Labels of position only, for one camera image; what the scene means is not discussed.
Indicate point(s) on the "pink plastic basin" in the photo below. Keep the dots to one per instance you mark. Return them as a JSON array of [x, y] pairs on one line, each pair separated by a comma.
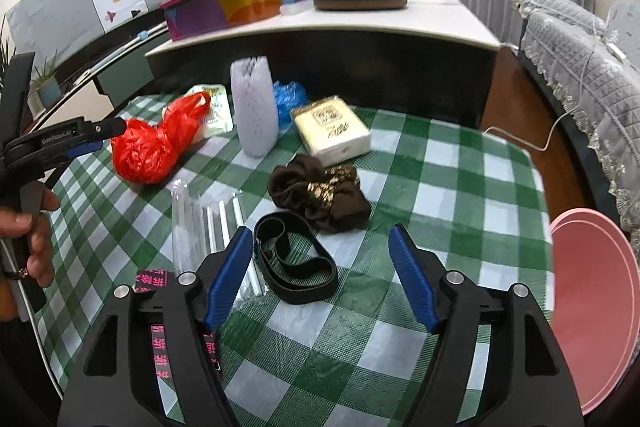
[[590, 307]]

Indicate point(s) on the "television with grey cover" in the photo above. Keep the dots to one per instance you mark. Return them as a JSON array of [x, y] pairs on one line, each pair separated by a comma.
[[60, 2]]

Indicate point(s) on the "person's left hand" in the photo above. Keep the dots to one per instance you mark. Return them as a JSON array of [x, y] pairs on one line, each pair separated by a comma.
[[42, 247]]

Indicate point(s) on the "small potted plant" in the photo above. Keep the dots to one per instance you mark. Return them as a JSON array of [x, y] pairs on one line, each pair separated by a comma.
[[47, 89]]

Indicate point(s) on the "dark television cabinet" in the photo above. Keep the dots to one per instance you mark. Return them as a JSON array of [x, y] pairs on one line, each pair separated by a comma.
[[125, 77]]

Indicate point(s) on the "green snack packet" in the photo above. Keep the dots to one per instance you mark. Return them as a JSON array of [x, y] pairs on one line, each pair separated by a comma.
[[218, 107]]

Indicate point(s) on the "white top coffee table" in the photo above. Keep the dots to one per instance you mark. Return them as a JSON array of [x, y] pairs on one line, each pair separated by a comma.
[[380, 27]]

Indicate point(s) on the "clear straw packet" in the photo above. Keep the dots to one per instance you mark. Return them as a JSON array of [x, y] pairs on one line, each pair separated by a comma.
[[220, 222]]

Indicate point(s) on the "brown gold scrunchie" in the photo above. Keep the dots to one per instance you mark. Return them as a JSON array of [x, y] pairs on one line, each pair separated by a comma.
[[300, 187]]

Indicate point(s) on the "sofa with grey quilted cover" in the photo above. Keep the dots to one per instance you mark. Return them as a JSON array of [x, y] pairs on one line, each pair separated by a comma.
[[585, 72]]

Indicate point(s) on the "beige tissue pack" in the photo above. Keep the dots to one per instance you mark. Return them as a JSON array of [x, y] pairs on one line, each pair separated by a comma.
[[330, 132]]

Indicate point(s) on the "black ribbon pink print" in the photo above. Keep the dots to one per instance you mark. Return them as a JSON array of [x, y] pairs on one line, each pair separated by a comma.
[[155, 281]]

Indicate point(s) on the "black elastic band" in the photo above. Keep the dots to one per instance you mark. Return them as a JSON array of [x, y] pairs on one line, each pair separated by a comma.
[[305, 292]]

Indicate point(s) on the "white power adapter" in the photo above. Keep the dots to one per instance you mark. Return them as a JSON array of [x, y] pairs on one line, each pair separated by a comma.
[[617, 51]]

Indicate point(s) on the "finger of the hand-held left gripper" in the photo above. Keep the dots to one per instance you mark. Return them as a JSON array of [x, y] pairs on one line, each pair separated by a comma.
[[102, 128], [85, 149]]

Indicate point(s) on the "blue plastic bag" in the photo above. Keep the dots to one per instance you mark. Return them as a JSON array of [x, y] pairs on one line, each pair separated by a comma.
[[289, 99]]

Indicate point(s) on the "colourful box pink lid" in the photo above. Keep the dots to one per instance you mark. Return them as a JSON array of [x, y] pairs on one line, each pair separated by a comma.
[[225, 7]]

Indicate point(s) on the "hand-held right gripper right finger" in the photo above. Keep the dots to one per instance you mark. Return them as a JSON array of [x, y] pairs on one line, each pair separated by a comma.
[[412, 279]]

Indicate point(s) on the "clear plastic wrapper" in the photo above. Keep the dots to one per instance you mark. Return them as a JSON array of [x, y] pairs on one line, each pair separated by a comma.
[[185, 227]]

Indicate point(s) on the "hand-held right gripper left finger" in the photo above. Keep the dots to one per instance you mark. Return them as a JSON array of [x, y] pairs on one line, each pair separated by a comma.
[[227, 277]]

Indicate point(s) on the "white foam net sleeve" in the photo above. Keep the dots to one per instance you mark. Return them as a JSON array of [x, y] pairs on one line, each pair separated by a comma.
[[252, 107]]

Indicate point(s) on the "green checkered tablecloth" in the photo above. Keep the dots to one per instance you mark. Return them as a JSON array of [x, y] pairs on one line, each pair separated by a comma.
[[450, 207]]

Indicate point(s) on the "red plastic bag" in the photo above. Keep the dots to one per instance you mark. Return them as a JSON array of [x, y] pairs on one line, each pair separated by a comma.
[[145, 152]]

